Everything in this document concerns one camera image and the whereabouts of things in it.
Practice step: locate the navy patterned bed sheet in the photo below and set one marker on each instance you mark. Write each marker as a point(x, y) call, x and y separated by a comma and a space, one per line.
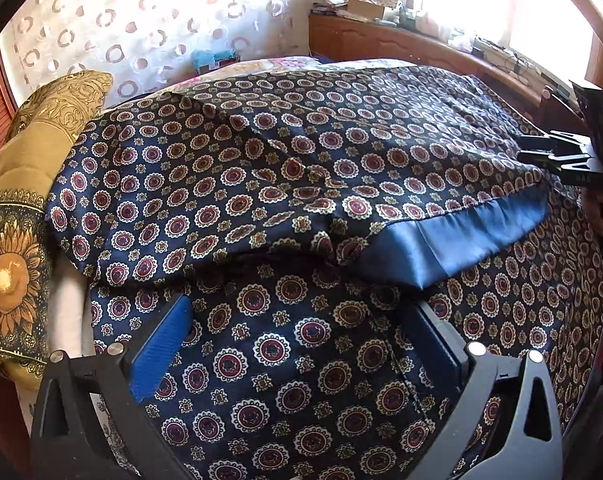
point(291, 185)

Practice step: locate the folded floral cloth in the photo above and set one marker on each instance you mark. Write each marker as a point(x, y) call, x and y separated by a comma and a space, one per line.
point(331, 0)

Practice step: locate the long wooden side cabinet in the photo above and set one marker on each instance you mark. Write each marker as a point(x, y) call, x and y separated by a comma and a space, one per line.
point(406, 42)

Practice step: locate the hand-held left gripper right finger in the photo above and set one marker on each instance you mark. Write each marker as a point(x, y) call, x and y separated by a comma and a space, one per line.
point(434, 345)

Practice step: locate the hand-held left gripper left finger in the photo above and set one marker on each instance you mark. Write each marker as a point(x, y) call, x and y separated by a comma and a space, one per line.
point(161, 352)

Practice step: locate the cardboard box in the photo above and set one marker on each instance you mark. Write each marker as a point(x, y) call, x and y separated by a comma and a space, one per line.
point(366, 8)

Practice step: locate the yellow sunflower quilt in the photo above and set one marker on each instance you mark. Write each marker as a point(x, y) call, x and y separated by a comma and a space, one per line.
point(26, 200)

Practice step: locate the teal box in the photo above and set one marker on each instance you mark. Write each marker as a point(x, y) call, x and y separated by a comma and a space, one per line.
point(211, 58)

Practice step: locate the wooden-framed window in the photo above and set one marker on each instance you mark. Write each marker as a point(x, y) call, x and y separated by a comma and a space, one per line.
point(501, 5)

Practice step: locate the floral bed sheet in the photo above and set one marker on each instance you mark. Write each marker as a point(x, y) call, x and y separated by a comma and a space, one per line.
point(281, 64)

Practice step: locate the sheer circle-patterned curtain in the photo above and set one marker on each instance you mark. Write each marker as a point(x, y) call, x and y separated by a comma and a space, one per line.
point(146, 25)

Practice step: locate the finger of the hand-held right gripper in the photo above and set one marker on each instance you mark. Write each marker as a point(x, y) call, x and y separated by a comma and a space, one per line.
point(579, 172)
point(551, 147)

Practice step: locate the brown slatted wooden wardrobe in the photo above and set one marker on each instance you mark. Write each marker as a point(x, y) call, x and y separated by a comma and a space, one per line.
point(1, 85)

